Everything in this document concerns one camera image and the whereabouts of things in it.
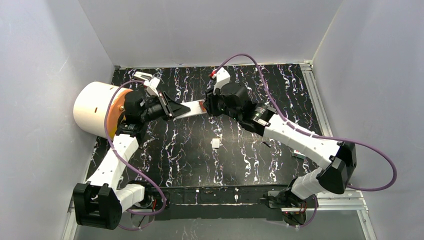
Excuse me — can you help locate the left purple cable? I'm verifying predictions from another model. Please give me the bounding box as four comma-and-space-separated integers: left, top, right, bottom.
103, 80, 167, 231

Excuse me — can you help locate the purple cable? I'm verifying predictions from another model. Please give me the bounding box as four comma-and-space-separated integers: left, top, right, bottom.
215, 53, 398, 229
103, 80, 167, 231

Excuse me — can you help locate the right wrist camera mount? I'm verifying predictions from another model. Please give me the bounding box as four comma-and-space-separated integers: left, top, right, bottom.
211, 67, 231, 95

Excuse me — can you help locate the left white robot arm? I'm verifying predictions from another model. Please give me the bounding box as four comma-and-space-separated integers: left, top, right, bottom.
72, 82, 204, 230

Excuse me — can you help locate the small white clip object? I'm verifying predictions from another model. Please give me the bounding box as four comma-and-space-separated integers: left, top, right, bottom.
133, 71, 154, 82

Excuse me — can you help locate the small white cover piece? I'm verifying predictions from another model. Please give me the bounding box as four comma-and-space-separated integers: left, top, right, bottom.
211, 138, 221, 149

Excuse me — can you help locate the white slim remote control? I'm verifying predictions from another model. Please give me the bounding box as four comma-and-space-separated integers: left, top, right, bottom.
176, 99, 207, 119

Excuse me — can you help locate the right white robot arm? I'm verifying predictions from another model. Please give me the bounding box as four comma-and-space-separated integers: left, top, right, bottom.
203, 82, 356, 201

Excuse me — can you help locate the aluminium frame rail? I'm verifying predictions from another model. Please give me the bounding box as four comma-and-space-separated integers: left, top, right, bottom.
62, 185, 376, 240

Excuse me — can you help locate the white drum orange lid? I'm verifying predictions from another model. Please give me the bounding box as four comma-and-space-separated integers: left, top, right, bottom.
73, 81, 131, 138

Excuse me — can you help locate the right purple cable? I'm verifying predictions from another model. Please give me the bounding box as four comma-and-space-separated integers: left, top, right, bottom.
215, 53, 398, 229

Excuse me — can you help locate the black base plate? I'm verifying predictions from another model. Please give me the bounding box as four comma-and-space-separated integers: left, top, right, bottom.
155, 184, 318, 225

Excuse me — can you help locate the white remote red label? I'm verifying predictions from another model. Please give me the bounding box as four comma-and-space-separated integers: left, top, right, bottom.
292, 149, 306, 160

